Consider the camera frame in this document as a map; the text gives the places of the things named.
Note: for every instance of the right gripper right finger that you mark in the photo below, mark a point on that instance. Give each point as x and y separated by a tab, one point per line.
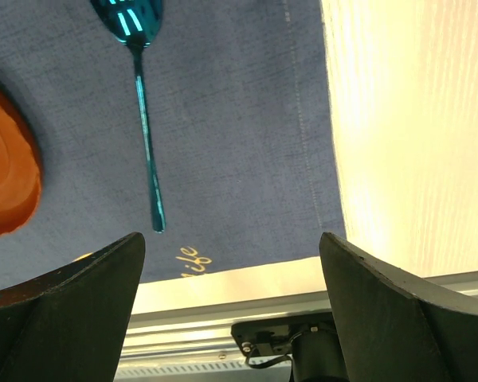
393	325

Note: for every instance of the blue fish placemat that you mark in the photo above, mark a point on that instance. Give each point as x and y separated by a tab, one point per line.
238	103

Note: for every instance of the red plate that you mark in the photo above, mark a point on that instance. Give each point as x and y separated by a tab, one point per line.
21	169

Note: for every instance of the blue metal spoon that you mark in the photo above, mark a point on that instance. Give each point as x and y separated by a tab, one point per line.
136	24

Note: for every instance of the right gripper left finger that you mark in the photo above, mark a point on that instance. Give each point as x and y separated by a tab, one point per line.
69	324

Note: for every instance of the slotted cable duct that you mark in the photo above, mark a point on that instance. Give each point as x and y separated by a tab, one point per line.
163	370

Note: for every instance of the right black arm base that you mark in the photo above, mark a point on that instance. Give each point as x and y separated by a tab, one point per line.
308	342

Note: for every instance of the aluminium mounting rail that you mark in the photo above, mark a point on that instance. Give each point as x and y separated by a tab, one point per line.
203	334

